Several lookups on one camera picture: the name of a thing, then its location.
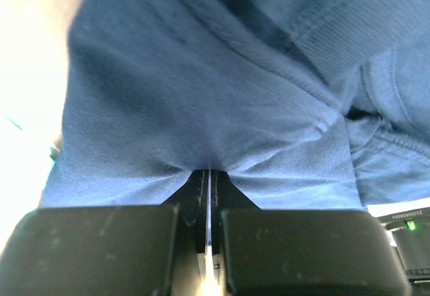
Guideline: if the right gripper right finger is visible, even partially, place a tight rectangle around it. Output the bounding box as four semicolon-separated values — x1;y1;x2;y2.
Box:
210;170;259;256

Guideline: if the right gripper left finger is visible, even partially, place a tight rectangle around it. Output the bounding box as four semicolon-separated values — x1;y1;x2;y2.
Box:
162;170;208;254

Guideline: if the dark blue t shirt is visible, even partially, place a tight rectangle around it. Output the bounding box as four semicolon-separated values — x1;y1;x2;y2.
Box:
41;0;429;209

